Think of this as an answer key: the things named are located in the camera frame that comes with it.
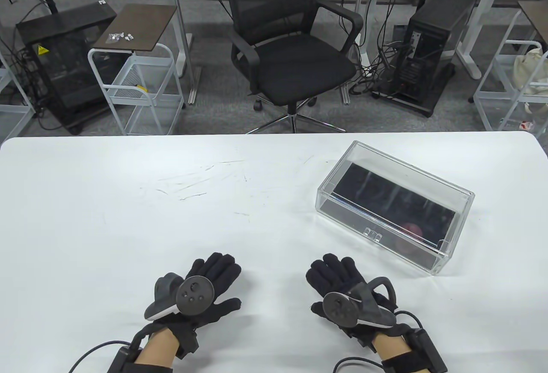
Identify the person's right hand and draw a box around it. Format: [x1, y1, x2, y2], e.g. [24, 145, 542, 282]
[305, 253, 379, 347]

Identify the person's left hand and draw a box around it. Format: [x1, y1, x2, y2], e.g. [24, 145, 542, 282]
[165, 252, 243, 350]

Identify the person's right forearm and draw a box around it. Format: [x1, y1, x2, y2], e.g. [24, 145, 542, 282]
[370, 333, 429, 373]

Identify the person's left forearm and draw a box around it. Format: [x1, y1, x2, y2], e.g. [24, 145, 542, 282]
[135, 331, 178, 366]

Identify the grey controller on right glove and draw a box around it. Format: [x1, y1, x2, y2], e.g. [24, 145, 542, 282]
[322, 277, 397, 329]

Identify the grey controller on glove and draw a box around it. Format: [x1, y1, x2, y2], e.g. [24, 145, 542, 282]
[144, 272, 215, 321]
[322, 277, 397, 329]

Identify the grey controller on left glove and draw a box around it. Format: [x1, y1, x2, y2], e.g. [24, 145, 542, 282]
[144, 272, 215, 321]

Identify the clear acrylic box, black base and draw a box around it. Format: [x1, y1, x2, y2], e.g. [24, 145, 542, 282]
[316, 140, 476, 276]

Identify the black rolling tower stand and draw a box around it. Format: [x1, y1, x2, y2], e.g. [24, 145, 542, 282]
[372, 62, 457, 118]

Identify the black mesh office chair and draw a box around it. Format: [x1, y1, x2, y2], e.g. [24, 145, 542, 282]
[217, 0, 364, 134]

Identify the white cart with cream bag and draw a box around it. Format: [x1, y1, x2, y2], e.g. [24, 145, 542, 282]
[468, 1, 548, 135]

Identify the black glass-sided cabinet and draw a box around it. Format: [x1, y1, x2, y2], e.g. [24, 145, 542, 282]
[16, 3, 117, 135]

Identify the black computer tower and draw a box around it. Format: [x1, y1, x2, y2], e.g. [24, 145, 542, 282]
[396, 0, 477, 105]

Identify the cream cloth bag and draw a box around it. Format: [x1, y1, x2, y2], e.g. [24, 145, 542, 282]
[513, 47, 548, 96]

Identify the white desk with curved edge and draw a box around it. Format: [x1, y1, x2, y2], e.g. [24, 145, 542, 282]
[441, 0, 548, 81]

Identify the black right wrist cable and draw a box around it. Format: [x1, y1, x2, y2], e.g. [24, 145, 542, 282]
[333, 310, 425, 373]

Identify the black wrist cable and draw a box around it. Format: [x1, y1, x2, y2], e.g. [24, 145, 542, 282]
[68, 323, 150, 373]
[333, 310, 425, 373]

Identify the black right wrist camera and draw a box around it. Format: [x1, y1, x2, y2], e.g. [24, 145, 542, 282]
[402, 329, 449, 373]

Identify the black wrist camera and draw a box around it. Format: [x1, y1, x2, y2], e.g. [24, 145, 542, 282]
[106, 345, 144, 373]
[402, 329, 449, 373]

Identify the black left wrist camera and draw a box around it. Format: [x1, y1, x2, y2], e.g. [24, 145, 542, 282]
[106, 345, 144, 373]

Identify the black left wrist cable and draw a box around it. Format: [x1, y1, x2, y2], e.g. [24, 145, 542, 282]
[68, 323, 150, 373]

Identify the white wire cart, brown top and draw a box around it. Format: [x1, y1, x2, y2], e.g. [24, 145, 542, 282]
[87, 3, 186, 136]

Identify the tangle of black floor cables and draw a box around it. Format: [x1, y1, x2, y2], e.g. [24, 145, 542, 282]
[348, 0, 414, 96]

